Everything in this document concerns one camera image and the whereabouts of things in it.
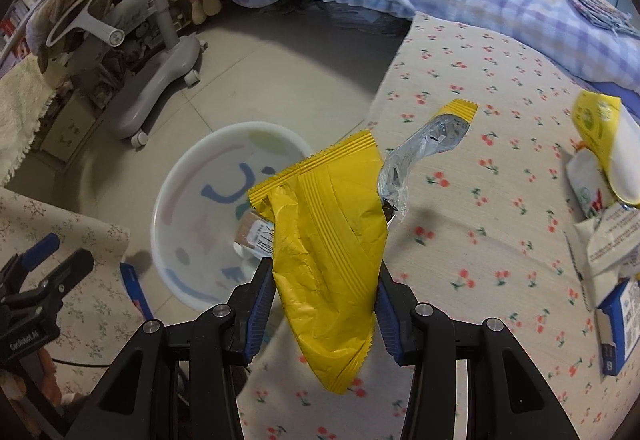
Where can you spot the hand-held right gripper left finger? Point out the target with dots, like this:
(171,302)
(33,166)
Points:
(256,315)

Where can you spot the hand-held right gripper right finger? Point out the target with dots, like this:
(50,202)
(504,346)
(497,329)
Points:
(389,322)

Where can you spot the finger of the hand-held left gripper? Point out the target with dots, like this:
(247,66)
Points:
(65,270)
(42,247)

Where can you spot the yellow snack wrapper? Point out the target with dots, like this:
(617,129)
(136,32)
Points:
(325,245)

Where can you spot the white plastic bin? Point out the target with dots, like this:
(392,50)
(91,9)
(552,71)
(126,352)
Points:
(200,180)

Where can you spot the blue carton box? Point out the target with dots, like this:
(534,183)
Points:
(622,325)

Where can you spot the white tissue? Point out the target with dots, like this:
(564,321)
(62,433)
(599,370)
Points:
(610,245)

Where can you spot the yellow food packet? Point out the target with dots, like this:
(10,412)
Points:
(605,129)

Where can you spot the beige leaf print cloth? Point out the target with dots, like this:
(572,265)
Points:
(80,230)

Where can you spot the brown paper packet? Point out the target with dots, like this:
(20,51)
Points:
(252,232)

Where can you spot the beige storage box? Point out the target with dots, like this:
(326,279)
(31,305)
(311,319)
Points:
(70,129)

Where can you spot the cream towel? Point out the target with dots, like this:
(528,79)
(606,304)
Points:
(20,119)

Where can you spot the cherry print bed cover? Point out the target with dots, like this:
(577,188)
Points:
(475,220)

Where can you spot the grey chair base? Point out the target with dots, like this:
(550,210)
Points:
(165,69)

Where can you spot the bookshelf with books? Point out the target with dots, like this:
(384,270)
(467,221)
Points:
(20,14)

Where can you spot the white packet with red print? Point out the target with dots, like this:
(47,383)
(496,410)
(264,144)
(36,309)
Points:
(587,185)

